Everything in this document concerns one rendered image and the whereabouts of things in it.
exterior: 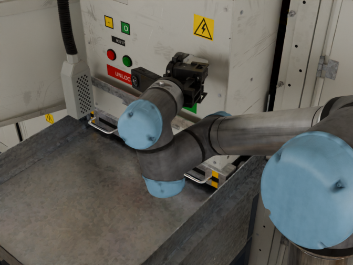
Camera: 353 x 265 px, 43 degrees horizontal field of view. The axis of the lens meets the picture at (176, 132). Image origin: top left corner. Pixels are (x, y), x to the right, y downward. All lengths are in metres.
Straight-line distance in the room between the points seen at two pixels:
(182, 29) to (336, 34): 0.34
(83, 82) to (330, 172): 0.95
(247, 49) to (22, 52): 0.75
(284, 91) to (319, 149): 0.74
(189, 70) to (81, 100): 0.49
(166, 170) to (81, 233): 0.42
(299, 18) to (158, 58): 0.35
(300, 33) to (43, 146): 0.81
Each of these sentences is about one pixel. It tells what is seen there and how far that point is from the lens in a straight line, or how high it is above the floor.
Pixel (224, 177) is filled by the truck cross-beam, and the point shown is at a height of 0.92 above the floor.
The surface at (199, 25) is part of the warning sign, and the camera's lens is 1.04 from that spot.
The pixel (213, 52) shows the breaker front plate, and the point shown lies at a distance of 1.04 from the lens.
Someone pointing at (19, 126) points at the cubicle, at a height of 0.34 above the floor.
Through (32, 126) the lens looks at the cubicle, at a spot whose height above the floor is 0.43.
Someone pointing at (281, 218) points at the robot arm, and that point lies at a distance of 0.54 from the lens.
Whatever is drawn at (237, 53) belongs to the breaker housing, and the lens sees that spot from 1.05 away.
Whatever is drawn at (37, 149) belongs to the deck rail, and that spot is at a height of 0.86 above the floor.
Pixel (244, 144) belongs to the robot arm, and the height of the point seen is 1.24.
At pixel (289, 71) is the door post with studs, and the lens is 1.20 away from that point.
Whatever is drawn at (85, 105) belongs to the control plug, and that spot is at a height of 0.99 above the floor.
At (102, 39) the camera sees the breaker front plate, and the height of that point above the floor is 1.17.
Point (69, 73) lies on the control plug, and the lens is 1.29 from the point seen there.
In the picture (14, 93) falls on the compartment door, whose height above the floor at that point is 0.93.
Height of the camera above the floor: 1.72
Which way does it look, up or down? 37 degrees down
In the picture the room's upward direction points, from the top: straight up
